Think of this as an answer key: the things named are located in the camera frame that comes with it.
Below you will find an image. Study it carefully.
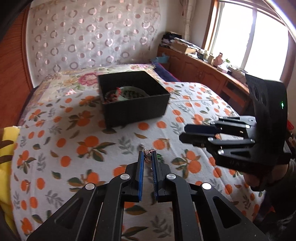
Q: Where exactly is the yellow striped plush pillow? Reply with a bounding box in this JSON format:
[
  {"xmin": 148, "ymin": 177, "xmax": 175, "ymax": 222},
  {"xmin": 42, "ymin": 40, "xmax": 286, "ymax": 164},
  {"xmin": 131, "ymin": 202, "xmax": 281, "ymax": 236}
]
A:
[{"xmin": 1, "ymin": 126, "xmax": 20, "ymax": 235}]

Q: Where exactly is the pink circle patterned curtain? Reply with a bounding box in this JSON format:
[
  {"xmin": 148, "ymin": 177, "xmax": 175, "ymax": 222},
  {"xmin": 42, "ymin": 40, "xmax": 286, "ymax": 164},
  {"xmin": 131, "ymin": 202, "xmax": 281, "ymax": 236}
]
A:
[{"xmin": 27, "ymin": 1, "xmax": 161, "ymax": 82}]

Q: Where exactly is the wooden side cabinet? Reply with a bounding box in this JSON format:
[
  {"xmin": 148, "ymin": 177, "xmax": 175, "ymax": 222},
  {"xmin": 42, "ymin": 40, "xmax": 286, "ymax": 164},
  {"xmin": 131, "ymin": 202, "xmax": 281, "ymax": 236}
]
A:
[{"xmin": 157, "ymin": 46, "xmax": 254, "ymax": 115}]

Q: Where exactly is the floral quilt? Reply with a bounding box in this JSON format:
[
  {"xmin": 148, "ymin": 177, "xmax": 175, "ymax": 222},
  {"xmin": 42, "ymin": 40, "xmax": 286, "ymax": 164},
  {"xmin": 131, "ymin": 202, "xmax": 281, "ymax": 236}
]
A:
[{"xmin": 18, "ymin": 64, "xmax": 168, "ymax": 126}]

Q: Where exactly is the green jade bangle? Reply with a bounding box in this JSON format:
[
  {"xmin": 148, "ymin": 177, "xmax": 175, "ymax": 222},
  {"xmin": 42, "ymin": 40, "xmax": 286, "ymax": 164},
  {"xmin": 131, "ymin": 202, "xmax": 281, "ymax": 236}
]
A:
[{"xmin": 120, "ymin": 86, "xmax": 149, "ymax": 101}]

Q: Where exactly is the person's right hand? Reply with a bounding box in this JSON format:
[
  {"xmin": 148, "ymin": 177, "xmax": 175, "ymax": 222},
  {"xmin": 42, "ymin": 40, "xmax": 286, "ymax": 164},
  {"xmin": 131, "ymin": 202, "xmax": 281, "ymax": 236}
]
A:
[{"xmin": 243, "ymin": 159, "xmax": 295, "ymax": 193}]

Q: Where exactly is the orange print bed sheet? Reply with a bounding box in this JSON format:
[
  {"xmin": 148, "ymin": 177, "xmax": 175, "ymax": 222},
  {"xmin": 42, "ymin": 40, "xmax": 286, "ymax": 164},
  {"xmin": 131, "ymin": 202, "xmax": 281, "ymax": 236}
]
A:
[{"xmin": 11, "ymin": 82, "xmax": 264, "ymax": 240}]

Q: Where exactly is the red beaded charm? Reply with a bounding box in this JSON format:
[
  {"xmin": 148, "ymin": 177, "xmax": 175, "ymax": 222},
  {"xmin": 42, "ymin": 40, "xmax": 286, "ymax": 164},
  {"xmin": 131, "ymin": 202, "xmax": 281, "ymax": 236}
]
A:
[{"xmin": 104, "ymin": 87, "xmax": 121, "ymax": 103}]

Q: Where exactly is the wooden wardrobe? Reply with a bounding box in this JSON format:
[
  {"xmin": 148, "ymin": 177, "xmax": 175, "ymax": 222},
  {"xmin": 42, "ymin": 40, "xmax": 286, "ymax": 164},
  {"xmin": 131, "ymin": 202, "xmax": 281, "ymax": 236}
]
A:
[{"xmin": 1, "ymin": 5, "xmax": 33, "ymax": 128}]

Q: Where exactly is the cardboard box on cabinet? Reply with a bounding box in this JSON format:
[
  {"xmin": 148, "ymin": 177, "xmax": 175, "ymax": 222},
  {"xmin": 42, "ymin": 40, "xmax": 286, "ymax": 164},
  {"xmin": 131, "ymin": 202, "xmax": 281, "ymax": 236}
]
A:
[{"xmin": 171, "ymin": 42, "xmax": 197, "ymax": 54}]

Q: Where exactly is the side window curtain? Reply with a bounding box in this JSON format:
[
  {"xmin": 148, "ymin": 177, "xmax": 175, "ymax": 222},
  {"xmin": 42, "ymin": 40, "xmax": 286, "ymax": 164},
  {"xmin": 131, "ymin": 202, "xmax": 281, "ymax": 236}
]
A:
[{"xmin": 183, "ymin": 0, "xmax": 197, "ymax": 41}]

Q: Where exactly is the black square jewelry box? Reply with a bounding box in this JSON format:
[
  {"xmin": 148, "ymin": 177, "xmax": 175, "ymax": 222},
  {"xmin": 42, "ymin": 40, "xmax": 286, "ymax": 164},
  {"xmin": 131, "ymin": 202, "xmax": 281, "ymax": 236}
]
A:
[{"xmin": 97, "ymin": 71, "xmax": 170, "ymax": 128}]

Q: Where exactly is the gold hair pin bundle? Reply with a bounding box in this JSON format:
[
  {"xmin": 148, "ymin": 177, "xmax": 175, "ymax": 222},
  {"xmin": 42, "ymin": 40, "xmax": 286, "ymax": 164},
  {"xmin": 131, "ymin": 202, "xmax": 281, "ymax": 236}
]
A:
[{"xmin": 138, "ymin": 144, "xmax": 162, "ymax": 163}]

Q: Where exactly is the navy blue blanket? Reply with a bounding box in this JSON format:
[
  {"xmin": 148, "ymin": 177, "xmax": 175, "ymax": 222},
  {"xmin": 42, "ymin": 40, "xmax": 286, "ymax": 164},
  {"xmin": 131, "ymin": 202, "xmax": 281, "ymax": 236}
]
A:
[{"xmin": 153, "ymin": 63, "xmax": 179, "ymax": 82}]

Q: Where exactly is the window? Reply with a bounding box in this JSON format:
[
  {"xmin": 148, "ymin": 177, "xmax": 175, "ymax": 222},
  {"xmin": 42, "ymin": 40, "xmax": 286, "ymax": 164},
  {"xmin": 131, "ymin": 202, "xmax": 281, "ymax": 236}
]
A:
[{"xmin": 205, "ymin": 1, "xmax": 295, "ymax": 84}]

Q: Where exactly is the pink figurine on sill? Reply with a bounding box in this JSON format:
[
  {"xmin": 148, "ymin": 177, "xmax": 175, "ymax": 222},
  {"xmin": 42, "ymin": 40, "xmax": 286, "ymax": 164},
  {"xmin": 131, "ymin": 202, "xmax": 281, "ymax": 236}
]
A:
[{"xmin": 213, "ymin": 53, "xmax": 224, "ymax": 67}]

